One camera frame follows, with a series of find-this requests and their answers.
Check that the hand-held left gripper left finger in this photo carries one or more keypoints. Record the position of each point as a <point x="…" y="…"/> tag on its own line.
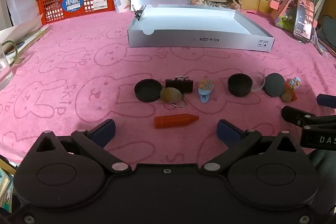
<point x="105" y="129"/>

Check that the red plastic basket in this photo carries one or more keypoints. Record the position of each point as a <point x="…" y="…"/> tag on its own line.
<point x="52" y="6"/>

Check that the white paper sheet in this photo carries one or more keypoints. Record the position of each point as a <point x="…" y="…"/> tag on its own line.
<point x="18" y="1"/>

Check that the dark grey stone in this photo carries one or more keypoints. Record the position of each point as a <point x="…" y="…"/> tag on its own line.
<point x="274" y="85"/>

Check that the black round lid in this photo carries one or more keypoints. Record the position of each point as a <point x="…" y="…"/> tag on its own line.
<point x="147" y="90"/>

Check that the small brown stone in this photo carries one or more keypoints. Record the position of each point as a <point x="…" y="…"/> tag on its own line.
<point x="286" y="95"/>

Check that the clear round lid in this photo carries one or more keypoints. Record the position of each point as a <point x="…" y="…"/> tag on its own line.
<point x="258" y="83"/>

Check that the small black binder clip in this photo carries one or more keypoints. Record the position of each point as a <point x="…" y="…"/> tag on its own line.
<point x="139" y="14"/>

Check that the small red plastic piece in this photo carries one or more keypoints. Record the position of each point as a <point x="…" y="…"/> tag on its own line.
<point x="293" y="95"/>

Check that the large black binder clip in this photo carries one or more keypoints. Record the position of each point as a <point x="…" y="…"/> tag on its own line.
<point x="181" y="86"/>

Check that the glass mug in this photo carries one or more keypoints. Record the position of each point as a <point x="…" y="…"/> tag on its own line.
<point x="4" y="66"/>

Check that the open notebook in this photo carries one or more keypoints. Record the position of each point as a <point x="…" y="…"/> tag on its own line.
<point x="26" y="40"/>

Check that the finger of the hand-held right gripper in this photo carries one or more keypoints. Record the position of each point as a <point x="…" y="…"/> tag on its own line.
<point x="326" y="100"/>
<point x="296" y="115"/>

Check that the pink rabbit-print towel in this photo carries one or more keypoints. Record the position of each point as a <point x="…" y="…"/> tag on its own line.
<point x="78" y="69"/>

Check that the white cardboard box tray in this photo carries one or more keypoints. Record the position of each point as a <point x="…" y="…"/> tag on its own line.
<point x="189" y="22"/>

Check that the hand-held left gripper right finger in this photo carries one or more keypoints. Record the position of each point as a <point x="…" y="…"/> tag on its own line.
<point x="227" y="132"/>

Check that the smartphone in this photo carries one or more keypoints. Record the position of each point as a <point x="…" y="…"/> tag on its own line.
<point x="304" y="19"/>

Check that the wooden drawer box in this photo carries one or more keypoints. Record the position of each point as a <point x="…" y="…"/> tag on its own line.
<point x="262" y="3"/>

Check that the blue hair clip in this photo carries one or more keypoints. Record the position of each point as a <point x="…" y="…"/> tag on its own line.
<point x="204" y="94"/>

